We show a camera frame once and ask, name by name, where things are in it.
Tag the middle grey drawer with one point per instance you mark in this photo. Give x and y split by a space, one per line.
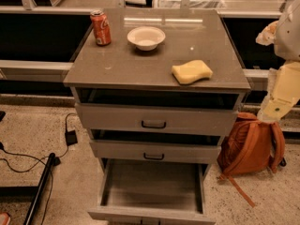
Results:
150 151

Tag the bottom grey drawer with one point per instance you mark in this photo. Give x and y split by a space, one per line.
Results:
151 193

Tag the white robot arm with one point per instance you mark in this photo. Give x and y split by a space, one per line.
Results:
284 34

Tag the red soda can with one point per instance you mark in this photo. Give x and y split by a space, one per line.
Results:
101 27

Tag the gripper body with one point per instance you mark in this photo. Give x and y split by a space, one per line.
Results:
289 37

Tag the grey drawer cabinet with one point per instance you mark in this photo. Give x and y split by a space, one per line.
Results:
121 74

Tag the grey drawer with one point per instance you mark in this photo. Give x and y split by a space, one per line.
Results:
150 151
151 193
156 119

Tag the yellow sponge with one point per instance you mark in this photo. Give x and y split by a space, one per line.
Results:
191 72

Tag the black power adapter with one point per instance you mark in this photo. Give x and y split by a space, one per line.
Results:
71 137

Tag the black stand leg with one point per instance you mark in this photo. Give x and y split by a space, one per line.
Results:
33 194

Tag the orange backpack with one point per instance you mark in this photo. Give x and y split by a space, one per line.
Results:
251 146

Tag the top grey drawer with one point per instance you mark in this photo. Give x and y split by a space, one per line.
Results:
156 119

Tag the white paper bowl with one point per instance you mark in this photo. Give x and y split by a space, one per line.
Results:
146 38

